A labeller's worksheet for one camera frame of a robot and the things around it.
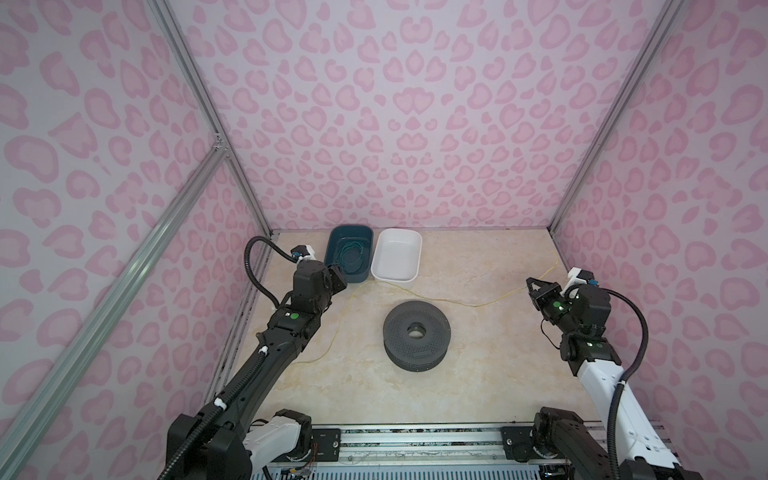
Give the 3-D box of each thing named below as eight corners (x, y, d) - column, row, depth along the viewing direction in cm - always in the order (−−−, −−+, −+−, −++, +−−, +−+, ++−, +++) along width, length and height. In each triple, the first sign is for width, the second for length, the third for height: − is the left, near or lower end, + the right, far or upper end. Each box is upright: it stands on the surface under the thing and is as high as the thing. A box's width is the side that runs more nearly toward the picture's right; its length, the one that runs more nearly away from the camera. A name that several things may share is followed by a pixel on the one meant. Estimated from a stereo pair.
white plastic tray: (370, 286, 106) (369, 275, 101) (381, 235, 121) (380, 224, 117) (417, 290, 104) (419, 280, 100) (422, 238, 120) (423, 227, 115)
